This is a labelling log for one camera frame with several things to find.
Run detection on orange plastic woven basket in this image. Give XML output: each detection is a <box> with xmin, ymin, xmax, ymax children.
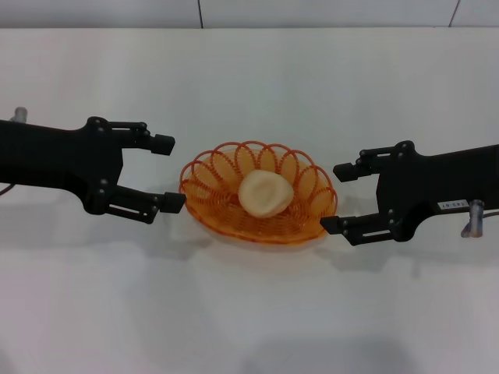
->
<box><xmin>179</xmin><ymin>140</ymin><xmax>338</xmax><ymax>245</ymax></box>

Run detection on right arm cable with plug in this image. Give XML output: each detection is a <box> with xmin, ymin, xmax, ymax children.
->
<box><xmin>460</xmin><ymin>199</ymin><xmax>499</xmax><ymax>238</ymax></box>

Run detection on pale round bread bun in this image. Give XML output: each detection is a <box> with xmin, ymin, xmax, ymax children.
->
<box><xmin>238</xmin><ymin>168</ymin><xmax>294</xmax><ymax>218</ymax></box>

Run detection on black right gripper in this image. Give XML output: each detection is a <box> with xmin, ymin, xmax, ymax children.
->
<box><xmin>320</xmin><ymin>140</ymin><xmax>499</xmax><ymax>248</ymax></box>

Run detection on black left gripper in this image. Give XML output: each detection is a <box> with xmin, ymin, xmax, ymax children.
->
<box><xmin>0</xmin><ymin>115</ymin><xmax>187</xmax><ymax>227</ymax></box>

